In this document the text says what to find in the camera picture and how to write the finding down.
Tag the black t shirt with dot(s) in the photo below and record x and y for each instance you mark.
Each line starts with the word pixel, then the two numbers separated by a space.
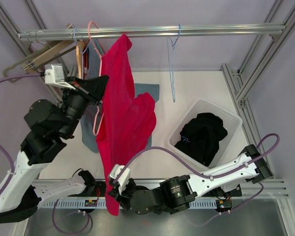
pixel 200 137

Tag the white slotted cable duct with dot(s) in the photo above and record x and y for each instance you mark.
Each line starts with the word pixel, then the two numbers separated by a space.
pixel 101 204

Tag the aluminium hanging rail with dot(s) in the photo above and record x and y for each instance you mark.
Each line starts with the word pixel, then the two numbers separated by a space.
pixel 160 31

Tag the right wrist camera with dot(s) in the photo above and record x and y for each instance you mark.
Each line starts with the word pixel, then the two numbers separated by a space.
pixel 119 177

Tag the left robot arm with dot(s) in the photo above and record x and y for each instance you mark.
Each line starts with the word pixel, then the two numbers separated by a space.
pixel 50 126

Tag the olive green hanger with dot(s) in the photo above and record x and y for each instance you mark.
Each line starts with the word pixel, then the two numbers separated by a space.
pixel 19 63

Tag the red t shirt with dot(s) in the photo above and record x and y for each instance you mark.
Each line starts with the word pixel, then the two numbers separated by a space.
pixel 128 120

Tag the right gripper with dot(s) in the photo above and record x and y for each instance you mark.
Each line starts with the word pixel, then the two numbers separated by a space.
pixel 123 194

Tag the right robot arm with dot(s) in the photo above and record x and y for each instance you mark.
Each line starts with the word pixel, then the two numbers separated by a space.
pixel 176 194

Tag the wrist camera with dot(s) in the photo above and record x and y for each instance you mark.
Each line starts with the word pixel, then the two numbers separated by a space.
pixel 119 177
pixel 54 76

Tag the tan wooden clip hanger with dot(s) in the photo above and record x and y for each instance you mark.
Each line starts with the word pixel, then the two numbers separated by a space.
pixel 49 53

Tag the light blue wire hanger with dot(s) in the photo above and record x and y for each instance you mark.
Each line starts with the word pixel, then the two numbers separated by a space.
pixel 171 45

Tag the pink hanger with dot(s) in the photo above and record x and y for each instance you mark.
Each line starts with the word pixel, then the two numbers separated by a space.
pixel 100 52

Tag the grey t shirt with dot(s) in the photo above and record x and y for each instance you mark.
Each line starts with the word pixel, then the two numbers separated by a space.
pixel 91 61

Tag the white plastic basket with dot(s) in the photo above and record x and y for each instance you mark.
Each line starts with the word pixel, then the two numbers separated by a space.
pixel 229 147

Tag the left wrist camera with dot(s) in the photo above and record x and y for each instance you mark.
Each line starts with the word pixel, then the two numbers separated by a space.
pixel 54 76

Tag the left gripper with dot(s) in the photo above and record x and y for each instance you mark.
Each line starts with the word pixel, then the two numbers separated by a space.
pixel 87 89

